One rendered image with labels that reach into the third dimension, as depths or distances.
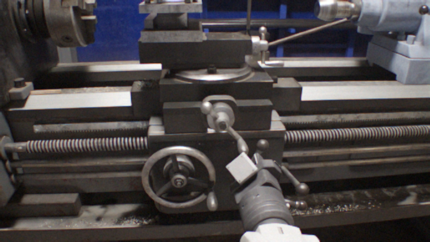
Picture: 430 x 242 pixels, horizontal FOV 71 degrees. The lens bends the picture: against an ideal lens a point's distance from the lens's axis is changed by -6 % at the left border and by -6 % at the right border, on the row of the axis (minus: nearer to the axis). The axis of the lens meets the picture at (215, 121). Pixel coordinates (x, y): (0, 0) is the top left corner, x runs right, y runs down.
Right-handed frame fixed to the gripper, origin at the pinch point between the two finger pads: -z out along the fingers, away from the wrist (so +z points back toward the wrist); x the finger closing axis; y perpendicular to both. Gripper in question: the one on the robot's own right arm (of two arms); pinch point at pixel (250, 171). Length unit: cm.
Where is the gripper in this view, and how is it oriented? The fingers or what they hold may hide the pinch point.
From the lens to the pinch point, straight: 71.5
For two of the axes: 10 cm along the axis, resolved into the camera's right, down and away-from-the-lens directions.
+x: -7.3, 6.4, 2.3
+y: 6.8, 6.3, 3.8
